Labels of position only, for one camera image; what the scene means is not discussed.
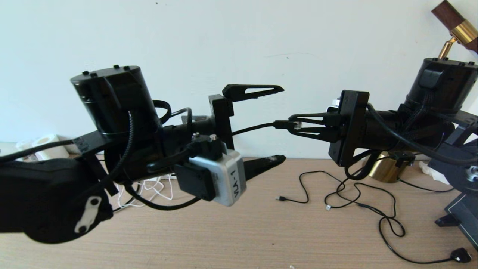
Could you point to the clear plastic container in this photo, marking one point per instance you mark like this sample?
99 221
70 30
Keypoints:
23 145

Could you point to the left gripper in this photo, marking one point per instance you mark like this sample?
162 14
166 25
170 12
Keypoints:
222 119

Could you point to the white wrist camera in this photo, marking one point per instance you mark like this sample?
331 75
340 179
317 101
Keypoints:
227 179

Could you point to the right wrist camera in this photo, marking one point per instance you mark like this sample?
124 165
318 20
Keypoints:
332 108

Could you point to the white toilet paper roll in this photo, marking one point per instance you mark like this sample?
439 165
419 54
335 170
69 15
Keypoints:
48 144

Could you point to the dark framed board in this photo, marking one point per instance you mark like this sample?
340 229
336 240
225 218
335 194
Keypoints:
466 220

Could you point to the crumpled white tissue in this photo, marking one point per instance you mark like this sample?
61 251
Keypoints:
435 178

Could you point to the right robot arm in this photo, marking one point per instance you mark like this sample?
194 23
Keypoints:
429 112

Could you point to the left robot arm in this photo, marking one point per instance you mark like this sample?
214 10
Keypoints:
44 198

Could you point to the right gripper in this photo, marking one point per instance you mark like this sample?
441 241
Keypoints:
351 127

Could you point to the brass desk lamp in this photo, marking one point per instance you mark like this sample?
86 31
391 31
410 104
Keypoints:
388 172

